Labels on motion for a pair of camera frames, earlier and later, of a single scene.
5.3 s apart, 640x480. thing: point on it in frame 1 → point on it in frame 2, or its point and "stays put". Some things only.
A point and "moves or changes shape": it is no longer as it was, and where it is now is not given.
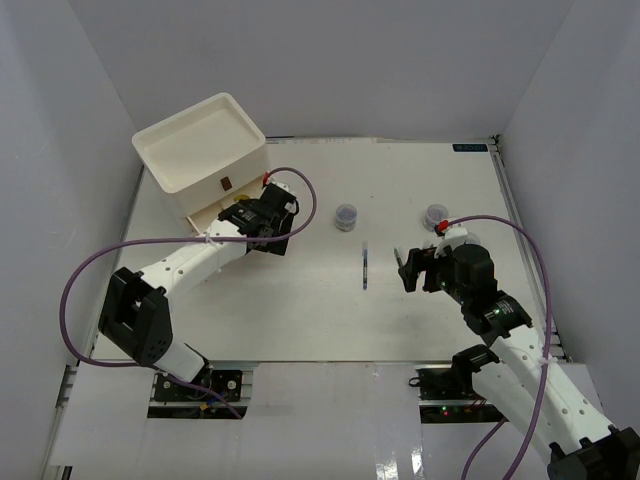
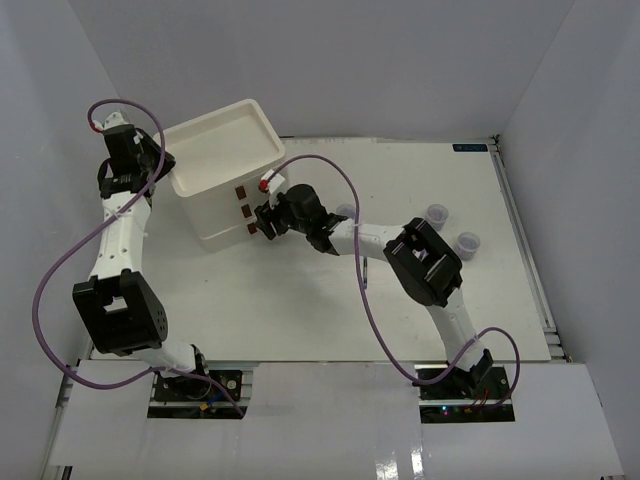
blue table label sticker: [470, 147] stays put
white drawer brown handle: [226, 183] moves or changes shape
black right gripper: [420, 261] → [264, 220]
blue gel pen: [365, 264] stays put
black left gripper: [276, 247] → [167, 164]
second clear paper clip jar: [433, 215] stays put
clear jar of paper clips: [346, 215] stays put
